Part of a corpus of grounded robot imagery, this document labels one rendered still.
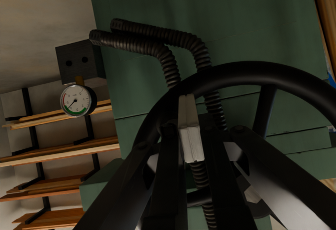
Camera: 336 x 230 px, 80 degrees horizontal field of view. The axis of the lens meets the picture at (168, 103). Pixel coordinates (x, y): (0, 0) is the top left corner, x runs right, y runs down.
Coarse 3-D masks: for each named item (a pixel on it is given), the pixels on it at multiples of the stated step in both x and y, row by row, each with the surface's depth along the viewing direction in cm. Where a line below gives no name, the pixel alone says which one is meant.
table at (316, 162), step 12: (288, 156) 40; (300, 156) 39; (312, 156) 39; (324, 156) 39; (108, 168) 55; (312, 168) 39; (324, 168) 39; (96, 180) 46; (108, 180) 45; (192, 180) 36; (84, 192) 45; (96, 192) 45; (84, 204) 45
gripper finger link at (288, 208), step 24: (240, 144) 11; (264, 144) 11; (240, 168) 12; (264, 168) 9; (288, 168) 9; (264, 192) 10; (288, 192) 8; (312, 192) 7; (288, 216) 8; (312, 216) 7
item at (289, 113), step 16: (240, 96) 41; (256, 96) 40; (288, 96) 40; (224, 112) 41; (240, 112) 41; (272, 112) 40; (288, 112) 40; (304, 112) 39; (128, 128) 44; (272, 128) 40; (288, 128) 40; (304, 128) 39; (128, 144) 44
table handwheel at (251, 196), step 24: (216, 72) 23; (240, 72) 22; (264, 72) 22; (288, 72) 22; (168, 96) 24; (264, 96) 23; (312, 96) 22; (144, 120) 24; (264, 120) 23; (192, 192) 25; (144, 216) 24; (264, 216) 22
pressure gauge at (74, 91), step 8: (80, 80) 40; (72, 88) 38; (80, 88) 38; (88, 88) 39; (64, 96) 38; (72, 96) 38; (80, 96) 38; (88, 96) 38; (64, 104) 39; (72, 104) 38; (80, 104) 38; (88, 104) 38; (96, 104) 40; (64, 112) 38; (72, 112) 38; (80, 112) 38; (88, 112) 39
